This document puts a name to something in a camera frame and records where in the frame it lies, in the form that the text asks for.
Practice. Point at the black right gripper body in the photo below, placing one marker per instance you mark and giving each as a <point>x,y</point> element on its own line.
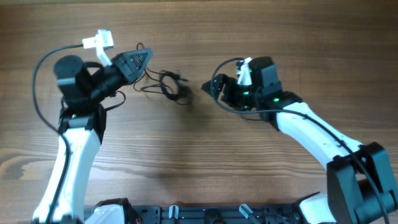
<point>239,96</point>

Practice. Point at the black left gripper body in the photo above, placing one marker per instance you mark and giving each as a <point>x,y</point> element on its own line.
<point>107,81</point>

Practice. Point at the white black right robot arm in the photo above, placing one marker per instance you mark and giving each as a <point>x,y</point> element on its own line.
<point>361,186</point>

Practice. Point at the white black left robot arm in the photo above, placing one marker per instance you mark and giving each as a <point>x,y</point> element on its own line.
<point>81,127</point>

